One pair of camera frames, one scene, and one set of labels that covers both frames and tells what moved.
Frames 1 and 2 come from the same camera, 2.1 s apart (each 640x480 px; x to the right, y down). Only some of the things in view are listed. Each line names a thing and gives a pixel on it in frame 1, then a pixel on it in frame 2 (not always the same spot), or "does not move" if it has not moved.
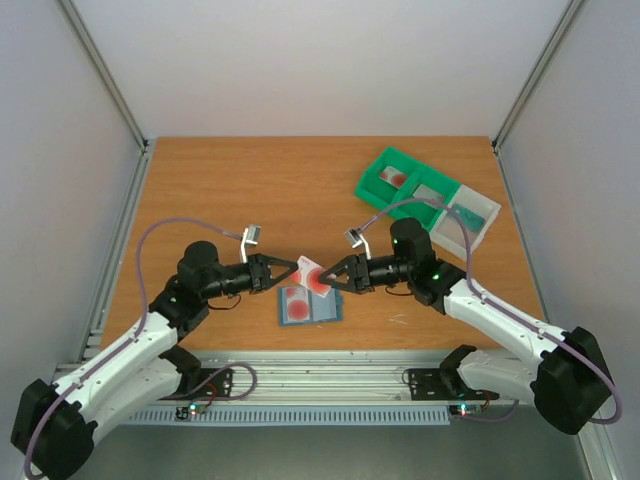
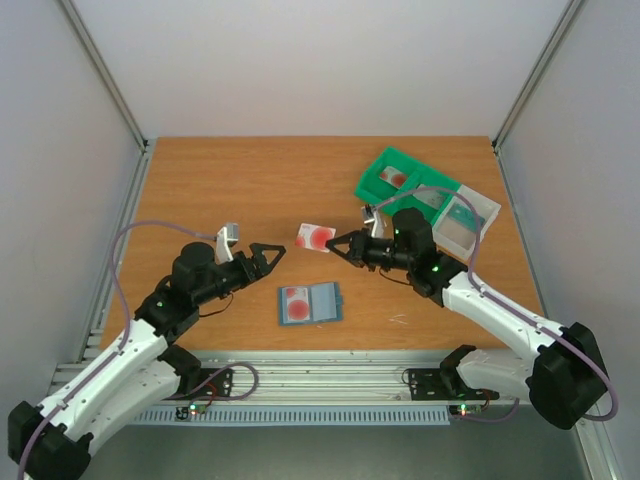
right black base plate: [442, 384] does not move
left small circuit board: [185, 412] does not move
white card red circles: [307, 274] to [314, 236]
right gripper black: [358, 273] to [356, 247]
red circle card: [393, 176] does not move
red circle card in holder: [298, 304] does not move
